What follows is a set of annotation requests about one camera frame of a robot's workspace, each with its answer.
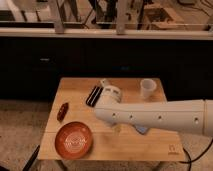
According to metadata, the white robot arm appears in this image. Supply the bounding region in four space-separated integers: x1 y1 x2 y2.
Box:
94 86 213 137

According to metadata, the small white labelled bottle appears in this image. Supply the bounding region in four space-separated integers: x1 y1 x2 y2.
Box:
100 78 110 87

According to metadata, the black rectangular case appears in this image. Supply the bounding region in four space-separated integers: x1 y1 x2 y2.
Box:
86 86 103 107

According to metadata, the translucent plastic cup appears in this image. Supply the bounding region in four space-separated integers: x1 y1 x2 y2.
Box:
140 78 157 99

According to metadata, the dark red oblong object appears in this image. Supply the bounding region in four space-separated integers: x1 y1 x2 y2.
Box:
57 103 69 122

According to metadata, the wooden table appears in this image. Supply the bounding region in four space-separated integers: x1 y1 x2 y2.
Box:
38 77 184 163

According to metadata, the blue sponge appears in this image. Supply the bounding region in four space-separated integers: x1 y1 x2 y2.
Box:
135 125 149 135

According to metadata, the black chair part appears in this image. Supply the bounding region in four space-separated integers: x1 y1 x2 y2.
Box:
22 145 40 171

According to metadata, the black cable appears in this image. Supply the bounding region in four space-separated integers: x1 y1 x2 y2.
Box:
179 136 213 171

